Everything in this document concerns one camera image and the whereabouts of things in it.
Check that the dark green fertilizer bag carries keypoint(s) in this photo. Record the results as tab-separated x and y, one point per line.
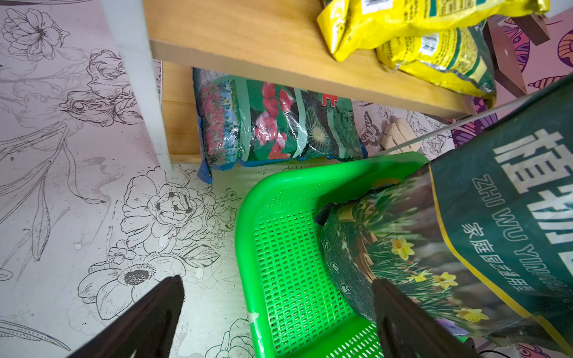
479	238

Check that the yellow green small bag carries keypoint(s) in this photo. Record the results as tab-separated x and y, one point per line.
457	59
351	25

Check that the floral bag on lower shelf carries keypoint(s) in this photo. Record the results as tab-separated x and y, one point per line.
255	123

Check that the dark brown wooden stand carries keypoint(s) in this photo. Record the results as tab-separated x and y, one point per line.
505	62

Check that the white frame wooden shelf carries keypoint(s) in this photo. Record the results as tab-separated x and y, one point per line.
161	42

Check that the green plastic mesh basket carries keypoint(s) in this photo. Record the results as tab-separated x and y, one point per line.
295	310

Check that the beige work glove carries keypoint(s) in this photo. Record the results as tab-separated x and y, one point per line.
396	133

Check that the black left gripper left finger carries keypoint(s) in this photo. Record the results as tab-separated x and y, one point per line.
147	329

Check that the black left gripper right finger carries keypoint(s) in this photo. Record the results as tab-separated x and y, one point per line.
406	330

